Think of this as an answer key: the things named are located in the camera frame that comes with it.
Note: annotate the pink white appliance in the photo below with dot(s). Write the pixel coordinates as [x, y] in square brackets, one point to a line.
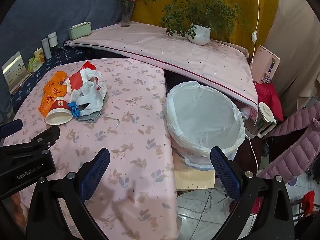
[262, 62]

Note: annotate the trash bin white plastic liner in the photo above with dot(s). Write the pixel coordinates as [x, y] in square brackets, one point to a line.
[200, 115]

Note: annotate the red cloth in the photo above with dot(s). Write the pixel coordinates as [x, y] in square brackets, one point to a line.
[268, 95]

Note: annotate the beige curtain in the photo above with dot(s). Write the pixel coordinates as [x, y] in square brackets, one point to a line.
[295, 42]

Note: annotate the white jar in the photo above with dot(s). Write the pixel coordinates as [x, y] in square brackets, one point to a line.
[52, 41]

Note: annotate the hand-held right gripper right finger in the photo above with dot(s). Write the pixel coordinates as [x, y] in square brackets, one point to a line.
[225, 172]

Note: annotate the glass vase pink flowers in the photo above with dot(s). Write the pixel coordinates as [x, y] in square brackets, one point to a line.
[125, 17]

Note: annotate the white glass electric kettle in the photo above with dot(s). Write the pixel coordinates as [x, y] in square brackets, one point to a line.
[265, 112]

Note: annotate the orange wrapper white print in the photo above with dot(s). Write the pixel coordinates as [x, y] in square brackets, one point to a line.
[48, 102]

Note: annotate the grey cloth scrap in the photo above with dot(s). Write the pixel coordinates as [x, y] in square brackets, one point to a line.
[87, 118]

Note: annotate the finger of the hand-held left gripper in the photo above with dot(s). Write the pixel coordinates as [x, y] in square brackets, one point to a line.
[11, 128]
[47, 137]

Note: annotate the green ribboned packet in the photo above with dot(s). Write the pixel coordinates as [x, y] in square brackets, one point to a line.
[35, 65]

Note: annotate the white tube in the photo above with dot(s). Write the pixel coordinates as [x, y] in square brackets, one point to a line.
[46, 48]

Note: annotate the pink dotted tablecloth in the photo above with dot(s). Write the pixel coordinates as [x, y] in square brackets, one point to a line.
[175, 47]

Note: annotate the green plant white pot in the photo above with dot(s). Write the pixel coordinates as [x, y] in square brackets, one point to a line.
[200, 36]

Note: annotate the pale green tissue box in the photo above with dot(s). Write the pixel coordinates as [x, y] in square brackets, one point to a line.
[80, 31]

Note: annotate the white plastic bag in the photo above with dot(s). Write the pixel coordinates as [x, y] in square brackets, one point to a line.
[90, 97]

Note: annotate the paper cup red label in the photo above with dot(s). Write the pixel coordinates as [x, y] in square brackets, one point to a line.
[58, 117]

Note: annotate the beige foam block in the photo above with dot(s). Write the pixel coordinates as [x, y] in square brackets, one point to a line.
[192, 178]

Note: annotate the red paper bag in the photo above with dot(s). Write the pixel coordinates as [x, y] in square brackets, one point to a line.
[87, 65]

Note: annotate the blue fabric backdrop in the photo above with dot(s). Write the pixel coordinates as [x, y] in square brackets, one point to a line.
[62, 5]

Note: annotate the yellow orange box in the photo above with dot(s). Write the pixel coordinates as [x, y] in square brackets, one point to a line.
[38, 53]

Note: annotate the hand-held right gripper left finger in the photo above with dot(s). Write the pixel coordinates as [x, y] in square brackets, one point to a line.
[96, 172]

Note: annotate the white framed card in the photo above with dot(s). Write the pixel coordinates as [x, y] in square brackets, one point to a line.
[15, 71]

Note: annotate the blue plastic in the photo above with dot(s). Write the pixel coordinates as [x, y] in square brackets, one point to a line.
[74, 110]

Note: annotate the red and white paper packet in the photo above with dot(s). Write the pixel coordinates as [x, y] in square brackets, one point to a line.
[75, 80]

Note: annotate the mustard yellow fabric backdrop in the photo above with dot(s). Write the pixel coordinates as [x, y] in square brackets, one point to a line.
[155, 12]

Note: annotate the red plastic stool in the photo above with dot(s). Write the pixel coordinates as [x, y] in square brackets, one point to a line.
[308, 197]

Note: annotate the pink down jacket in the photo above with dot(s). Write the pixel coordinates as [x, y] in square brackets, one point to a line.
[295, 140]

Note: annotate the navy floral cloth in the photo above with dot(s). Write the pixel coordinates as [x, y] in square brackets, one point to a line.
[65, 55]

